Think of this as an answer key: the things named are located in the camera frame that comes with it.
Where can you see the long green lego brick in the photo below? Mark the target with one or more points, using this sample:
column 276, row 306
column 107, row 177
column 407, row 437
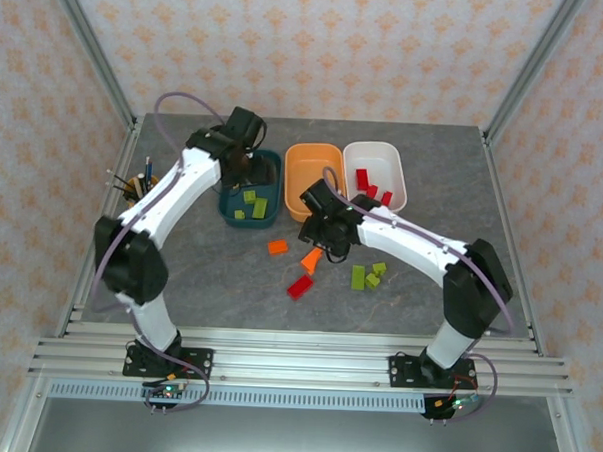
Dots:
column 358, row 277
column 259, row 208

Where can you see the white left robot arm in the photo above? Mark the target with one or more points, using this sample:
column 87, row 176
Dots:
column 173, row 195

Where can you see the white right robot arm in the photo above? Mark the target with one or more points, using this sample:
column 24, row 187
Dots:
column 406, row 240

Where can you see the orange lego wedge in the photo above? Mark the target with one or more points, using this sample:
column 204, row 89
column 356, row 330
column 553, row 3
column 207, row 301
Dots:
column 310, row 262

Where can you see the teal plastic bin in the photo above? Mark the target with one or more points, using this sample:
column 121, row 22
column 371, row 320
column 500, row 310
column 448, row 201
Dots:
column 227, row 203

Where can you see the orange lego brick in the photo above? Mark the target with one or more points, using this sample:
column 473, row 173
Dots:
column 277, row 247

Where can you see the orange plastic bin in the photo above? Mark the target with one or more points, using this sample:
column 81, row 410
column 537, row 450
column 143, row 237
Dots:
column 309, row 161

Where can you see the blue pencil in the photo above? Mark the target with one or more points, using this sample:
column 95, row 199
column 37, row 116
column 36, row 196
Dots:
column 148, row 168

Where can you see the grey pen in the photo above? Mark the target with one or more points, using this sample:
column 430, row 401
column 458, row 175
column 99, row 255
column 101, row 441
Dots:
column 140, row 185

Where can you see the white plastic bin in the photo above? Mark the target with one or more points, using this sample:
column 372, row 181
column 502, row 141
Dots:
column 384, row 162

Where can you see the black pencil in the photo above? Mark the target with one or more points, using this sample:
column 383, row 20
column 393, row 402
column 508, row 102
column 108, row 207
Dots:
column 120, row 181

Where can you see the yellow pencil cup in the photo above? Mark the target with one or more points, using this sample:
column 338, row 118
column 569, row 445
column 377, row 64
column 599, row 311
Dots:
column 131, row 201

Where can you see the grey metal sheet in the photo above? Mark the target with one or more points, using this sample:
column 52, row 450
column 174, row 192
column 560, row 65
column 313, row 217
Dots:
column 297, row 436

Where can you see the small electronics board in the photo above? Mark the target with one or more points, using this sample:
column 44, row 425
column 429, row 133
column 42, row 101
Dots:
column 456, row 403
column 166, row 391

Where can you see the aluminium table side rail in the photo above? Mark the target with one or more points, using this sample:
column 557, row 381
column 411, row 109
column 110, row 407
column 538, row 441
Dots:
column 111, row 177
column 507, row 220

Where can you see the aluminium mounting rail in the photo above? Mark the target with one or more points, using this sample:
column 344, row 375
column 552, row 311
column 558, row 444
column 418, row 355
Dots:
column 300, row 363

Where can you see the aluminium frame post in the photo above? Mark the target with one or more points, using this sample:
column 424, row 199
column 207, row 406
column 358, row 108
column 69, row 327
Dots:
column 531, row 71
column 96, row 57

